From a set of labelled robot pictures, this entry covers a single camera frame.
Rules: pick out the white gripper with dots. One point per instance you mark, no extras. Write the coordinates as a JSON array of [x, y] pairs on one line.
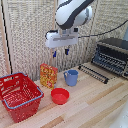
[[61, 39]]

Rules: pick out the blue plastic mug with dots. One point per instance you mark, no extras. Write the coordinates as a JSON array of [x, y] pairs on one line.
[[72, 78]]

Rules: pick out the black oven door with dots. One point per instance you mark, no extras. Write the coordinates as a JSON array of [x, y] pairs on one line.
[[94, 74]]

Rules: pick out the red yellow snack box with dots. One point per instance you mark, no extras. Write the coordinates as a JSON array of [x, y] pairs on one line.
[[48, 76]]

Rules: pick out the red plastic bowl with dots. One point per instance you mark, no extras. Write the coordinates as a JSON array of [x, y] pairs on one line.
[[60, 96]]

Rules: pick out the black dish rack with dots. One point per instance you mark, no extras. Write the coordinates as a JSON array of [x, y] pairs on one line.
[[115, 46]]

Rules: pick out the red plastic shopping basket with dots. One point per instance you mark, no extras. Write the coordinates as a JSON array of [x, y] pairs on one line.
[[20, 96]]

